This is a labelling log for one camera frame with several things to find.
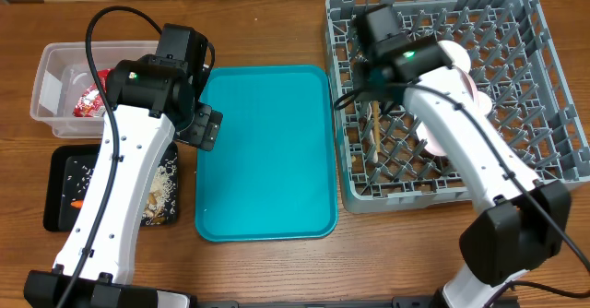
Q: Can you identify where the white plastic cup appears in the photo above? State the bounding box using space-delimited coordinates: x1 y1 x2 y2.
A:
478 91 493 115

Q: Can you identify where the pile of rice and nuts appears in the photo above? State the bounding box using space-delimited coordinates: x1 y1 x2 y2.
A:
58 149 178 231

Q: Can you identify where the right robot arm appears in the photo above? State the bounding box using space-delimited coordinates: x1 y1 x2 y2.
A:
354 32 572 307

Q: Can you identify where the red snack wrapper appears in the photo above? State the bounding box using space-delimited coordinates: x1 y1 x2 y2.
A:
72 73 105 117

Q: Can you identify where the wooden chopstick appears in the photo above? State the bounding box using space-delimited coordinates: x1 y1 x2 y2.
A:
372 101 381 155

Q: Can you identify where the orange carrot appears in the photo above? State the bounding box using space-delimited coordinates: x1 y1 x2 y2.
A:
70 200 84 209

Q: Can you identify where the clear plastic bin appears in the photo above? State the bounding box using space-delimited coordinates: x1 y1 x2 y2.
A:
29 41 158 138

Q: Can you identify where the large white plate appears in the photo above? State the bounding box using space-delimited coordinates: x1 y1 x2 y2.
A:
416 67 479 157

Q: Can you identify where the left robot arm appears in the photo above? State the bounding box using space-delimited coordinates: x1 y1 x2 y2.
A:
24 55 222 307

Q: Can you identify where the grey dish rack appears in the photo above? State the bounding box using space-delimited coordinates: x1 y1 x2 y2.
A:
325 0 589 213

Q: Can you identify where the teal plastic tray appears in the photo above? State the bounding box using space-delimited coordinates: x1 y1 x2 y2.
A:
195 65 338 243

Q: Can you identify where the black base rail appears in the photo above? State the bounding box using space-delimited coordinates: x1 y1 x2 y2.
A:
193 293 520 308

